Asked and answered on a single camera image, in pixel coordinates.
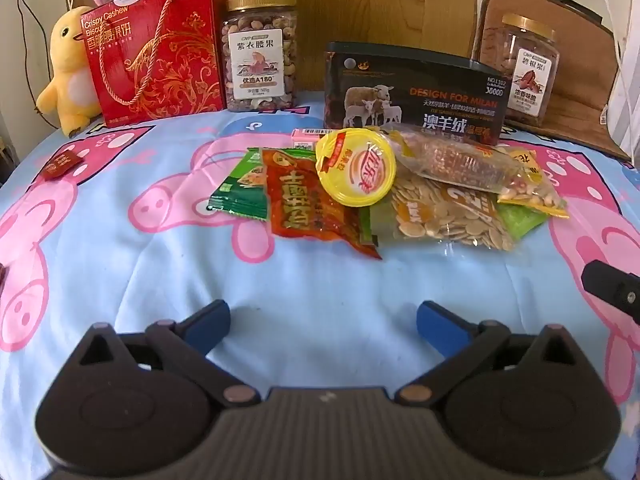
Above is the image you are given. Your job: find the black sheep print box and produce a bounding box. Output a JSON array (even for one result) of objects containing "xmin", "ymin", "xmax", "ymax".
[{"xmin": 324, "ymin": 41, "xmax": 511, "ymax": 143}]

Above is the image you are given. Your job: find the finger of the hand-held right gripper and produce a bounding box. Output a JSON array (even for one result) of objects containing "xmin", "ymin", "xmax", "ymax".
[{"xmin": 581, "ymin": 260, "xmax": 640, "ymax": 326}]

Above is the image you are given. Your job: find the gold lid nut jar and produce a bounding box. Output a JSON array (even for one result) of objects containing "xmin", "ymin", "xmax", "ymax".
[{"xmin": 220, "ymin": 0, "xmax": 298, "ymax": 112}]

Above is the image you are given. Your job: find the thin black cord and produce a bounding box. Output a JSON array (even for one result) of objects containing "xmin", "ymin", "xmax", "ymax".
[{"xmin": 12, "ymin": 0, "xmax": 53, "ymax": 128}]

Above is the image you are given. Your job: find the gold lid pecan jar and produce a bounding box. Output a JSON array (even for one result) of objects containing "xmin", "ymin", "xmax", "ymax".
[{"xmin": 472, "ymin": 13, "xmax": 560, "ymax": 127}]

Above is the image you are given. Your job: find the green snack packet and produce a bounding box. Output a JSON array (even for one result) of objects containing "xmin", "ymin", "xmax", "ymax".
[{"xmin": 207, "ymin": 147, "xmax": 273, "ymax": 221}]

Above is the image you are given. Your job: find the light green packet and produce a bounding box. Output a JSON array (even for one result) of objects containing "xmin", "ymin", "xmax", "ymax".
[{"xmin": 367, "ymin": 202, "xmax": 547, "ymax": 248}]

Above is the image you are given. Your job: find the yellow peanut packet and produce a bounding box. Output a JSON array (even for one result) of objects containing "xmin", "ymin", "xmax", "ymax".
[{"xmin": 492, "ymin": 145, "xmax": 571, "ymax": 219}]

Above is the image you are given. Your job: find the white cable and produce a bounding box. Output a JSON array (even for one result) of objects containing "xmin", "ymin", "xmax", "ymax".
[{"xmin": 592, "ymin": 0, "xmax": 640, "ymax": 126}]

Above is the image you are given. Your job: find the small red packet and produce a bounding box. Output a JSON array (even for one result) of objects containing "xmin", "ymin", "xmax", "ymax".
[{"xmin": 41, "ymin": 149, "xmax": 83, "ymax": 181}]

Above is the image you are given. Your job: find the cartoon pig printed blanket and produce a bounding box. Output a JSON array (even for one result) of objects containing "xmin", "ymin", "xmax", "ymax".
[{"xmin": 0, "ymin": 91, "xmax": 640, "ymax": 461}]

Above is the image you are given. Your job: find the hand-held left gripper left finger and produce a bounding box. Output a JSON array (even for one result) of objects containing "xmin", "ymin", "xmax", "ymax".
[{"xmin": 70, "ymin": 300, "xmax": 262, "ymax": 407}]

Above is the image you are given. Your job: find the yellow jelly cup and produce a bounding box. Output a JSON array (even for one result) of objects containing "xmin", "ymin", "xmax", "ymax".
[{"xmin": 315, "ymin": 127, "xmax": 397, "ymax": 207}]

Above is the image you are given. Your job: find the small pink box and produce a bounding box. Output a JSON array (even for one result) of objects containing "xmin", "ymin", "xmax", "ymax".
[{"xmin": 291, "ymin": 128, "xmax": 331, "ymax": 150}]

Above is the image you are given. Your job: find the clear pumpkin seed packet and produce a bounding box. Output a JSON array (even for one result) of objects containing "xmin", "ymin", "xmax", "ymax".
[{"xmin": 370, "ymin": 172, "xmax": 516, "ymax": 252}]

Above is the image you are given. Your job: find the clear brown snack packet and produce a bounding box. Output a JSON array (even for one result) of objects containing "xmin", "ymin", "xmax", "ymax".
[{"xmin": 382, "ymin": 122, "xmax": 523, "ymax": 193}]

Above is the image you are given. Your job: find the red orange snack packet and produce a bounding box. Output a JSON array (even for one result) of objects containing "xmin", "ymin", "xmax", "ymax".
[{"xmin": 262, "ymin": 147, "xmax": 383, "ymax": 260}]

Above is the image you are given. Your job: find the red gift box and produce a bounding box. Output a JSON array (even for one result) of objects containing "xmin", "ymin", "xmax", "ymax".
[{"xmin": 80, "ymin": 0, "xmax": 236, "ymax": 128}]

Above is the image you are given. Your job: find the wooden headboard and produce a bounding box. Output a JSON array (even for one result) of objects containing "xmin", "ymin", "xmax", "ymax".
[{"xmin": 60, "ymin": 0, "xmax": 501, "ymax": 106}]

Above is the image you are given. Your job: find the yellow plush duck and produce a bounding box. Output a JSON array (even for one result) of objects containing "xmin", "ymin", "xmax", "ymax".
[{"xmin": 36, "ymin": 6, "xmax": 103, "ymax": 138}]

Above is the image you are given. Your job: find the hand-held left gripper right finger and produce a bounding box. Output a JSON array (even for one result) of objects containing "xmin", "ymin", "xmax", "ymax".
[{"xmin": 395, "ymin": 300, "xmax": 581, "ymax": 407}]

